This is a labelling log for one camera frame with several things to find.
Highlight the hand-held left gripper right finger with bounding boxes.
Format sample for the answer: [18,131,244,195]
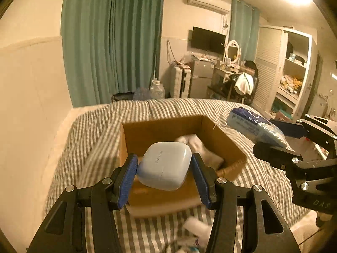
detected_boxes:
[192,153,302,253]

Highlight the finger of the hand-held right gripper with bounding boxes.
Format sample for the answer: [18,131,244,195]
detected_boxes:
[269,114,337,141]
[252,142,304,170]

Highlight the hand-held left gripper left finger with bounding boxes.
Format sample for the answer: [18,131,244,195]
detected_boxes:
[26,153,139,253]

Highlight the blue and white tissue packet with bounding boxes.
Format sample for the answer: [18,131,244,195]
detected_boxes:
[226,108,287,148]

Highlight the light blue earbuds case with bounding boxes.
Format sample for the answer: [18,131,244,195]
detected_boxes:
[135,142,192,191]

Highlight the brown cardboard box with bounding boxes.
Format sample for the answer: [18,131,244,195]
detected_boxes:
[120,115,247,218]

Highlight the white cloth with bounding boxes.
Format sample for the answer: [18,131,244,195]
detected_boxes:
[175,134,224,170]

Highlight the white crumpled packet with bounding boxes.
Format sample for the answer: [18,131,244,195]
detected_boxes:
[182,217,214,253]

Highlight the striped bed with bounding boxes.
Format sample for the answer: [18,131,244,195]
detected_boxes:
[45,97,316,253]

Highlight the white towel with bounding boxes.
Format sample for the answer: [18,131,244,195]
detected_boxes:
[235,72,254,94]

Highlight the white wardrobe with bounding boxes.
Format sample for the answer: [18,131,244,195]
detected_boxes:
[254,26,312,119]

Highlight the chair with dark clothes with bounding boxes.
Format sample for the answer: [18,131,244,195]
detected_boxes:
[229,61,260,104]

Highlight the vanity table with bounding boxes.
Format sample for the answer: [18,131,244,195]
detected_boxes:
[207,65,241,101]

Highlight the clear plastic water bottle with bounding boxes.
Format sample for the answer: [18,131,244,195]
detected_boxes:
[150,78,165,100]

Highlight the white oval vanity mirror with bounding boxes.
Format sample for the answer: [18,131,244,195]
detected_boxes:
[224,40,242,65]

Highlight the small grey fridge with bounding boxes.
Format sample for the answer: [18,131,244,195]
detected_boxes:
[192,59,215,98]

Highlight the white suitcase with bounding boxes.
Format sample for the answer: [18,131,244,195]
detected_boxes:
[171,65,193,98]

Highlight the narrow green curtain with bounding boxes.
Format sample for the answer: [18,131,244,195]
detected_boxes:
[229,0,260,64]

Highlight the wide green curtain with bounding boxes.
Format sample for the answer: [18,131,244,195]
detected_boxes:
[61,0,165,108]

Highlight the white air conditioner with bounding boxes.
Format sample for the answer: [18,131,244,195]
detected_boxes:
[187,0,231,13]

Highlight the black wall television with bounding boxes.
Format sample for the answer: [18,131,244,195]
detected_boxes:
[191,27,227,52]

